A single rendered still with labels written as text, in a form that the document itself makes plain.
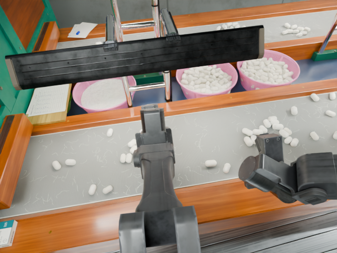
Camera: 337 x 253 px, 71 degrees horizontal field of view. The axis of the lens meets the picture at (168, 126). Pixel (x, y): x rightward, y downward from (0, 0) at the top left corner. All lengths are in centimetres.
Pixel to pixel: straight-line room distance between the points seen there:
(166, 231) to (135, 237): 5
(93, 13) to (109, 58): 180
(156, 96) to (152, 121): 58
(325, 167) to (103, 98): 82
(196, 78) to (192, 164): 44
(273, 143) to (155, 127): 27
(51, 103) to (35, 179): 32
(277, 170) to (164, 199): 27
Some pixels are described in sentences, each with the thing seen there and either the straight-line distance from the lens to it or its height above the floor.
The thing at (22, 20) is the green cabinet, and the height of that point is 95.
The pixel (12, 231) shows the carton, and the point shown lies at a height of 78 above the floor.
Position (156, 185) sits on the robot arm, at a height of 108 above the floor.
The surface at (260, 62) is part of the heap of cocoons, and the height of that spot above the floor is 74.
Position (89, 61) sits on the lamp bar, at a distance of 60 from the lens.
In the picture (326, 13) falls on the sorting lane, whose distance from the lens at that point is 183.
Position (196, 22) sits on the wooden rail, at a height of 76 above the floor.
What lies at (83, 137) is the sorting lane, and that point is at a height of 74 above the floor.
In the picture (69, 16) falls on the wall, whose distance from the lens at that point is 241.
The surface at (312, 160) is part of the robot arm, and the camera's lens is 52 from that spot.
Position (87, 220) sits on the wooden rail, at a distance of 71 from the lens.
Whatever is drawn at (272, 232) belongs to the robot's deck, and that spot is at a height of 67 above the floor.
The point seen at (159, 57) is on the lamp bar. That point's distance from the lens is 59.
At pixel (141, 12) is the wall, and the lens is 240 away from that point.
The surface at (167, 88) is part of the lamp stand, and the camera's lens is 89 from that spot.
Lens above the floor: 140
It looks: 49 degrees down
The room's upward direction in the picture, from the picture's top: 3 degrees counter-clockwise
